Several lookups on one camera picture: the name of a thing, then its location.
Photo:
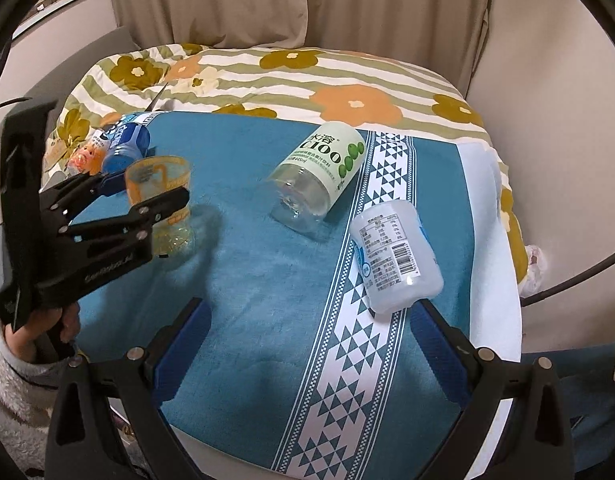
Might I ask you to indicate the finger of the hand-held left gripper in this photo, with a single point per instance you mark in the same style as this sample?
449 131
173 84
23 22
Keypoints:
110 183
162 202

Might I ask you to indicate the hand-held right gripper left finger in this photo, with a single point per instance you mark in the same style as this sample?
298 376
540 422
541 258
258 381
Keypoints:
183 347

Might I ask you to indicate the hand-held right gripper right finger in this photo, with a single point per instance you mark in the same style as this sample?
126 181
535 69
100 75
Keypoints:
430 335

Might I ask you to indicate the orange transparent plastic cup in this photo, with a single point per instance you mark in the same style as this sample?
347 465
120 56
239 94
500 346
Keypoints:
157 172

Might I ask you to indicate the person's left forearm white sleeve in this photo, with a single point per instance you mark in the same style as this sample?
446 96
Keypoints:
17 410

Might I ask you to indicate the person's left hand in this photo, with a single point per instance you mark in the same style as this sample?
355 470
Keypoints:
20 346

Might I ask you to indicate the small bottle orange pink label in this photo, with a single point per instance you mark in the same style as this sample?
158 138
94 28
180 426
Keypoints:
87 152

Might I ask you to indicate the blue label plastic bottle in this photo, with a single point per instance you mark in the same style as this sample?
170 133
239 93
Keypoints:
130 142

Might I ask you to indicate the translucent white bottle barcode label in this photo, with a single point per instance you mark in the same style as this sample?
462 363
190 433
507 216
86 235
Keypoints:
395 255

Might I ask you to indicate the blue patterned towel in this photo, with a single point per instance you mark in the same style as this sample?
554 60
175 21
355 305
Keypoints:
267 285

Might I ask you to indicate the white plastic bag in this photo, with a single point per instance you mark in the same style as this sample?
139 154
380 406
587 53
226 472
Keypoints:
535 270

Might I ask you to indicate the blue cloth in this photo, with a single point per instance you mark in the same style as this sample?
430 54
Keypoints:
587 400

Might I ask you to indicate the clear bottle white green label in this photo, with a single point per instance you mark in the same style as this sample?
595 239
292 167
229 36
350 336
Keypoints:
327 160

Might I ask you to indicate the beige curtain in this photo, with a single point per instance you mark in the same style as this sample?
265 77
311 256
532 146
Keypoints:
237 0

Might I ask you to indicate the floral striped blanket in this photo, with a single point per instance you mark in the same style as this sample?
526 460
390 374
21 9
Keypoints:
337 67

